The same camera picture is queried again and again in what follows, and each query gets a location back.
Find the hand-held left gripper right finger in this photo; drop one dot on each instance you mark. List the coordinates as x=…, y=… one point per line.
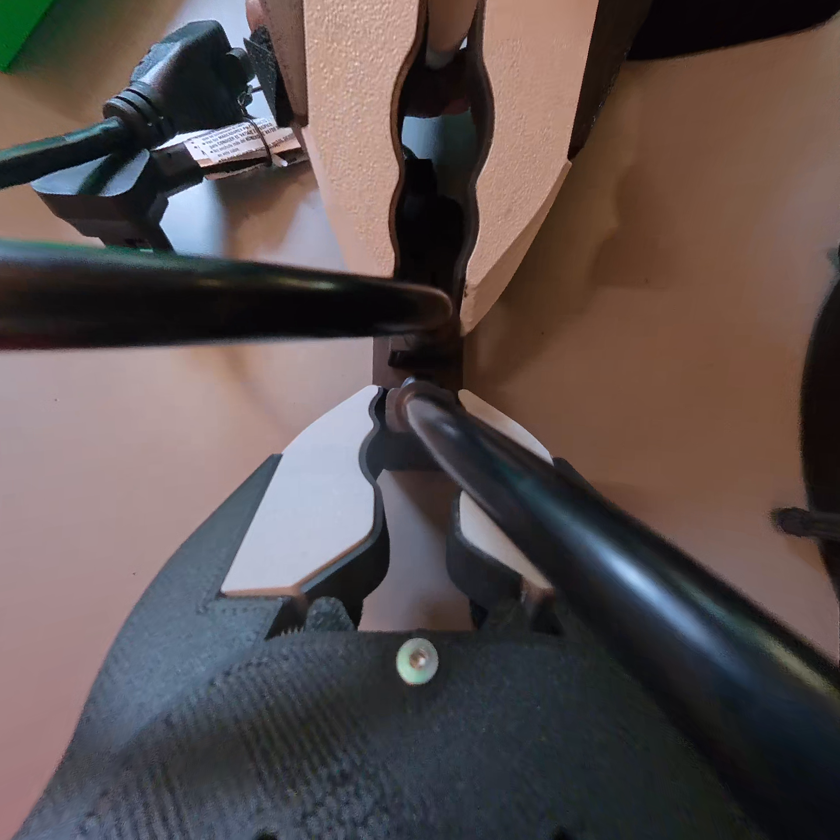
x=476, y=525

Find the green plastic bin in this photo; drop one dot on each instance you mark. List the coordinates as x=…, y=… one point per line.
x=19, y=26

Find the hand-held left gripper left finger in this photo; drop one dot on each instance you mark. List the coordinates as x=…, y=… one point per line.
x=308, y=518

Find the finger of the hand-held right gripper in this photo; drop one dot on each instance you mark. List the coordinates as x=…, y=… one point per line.
x=531, y=98
x=348, y=98

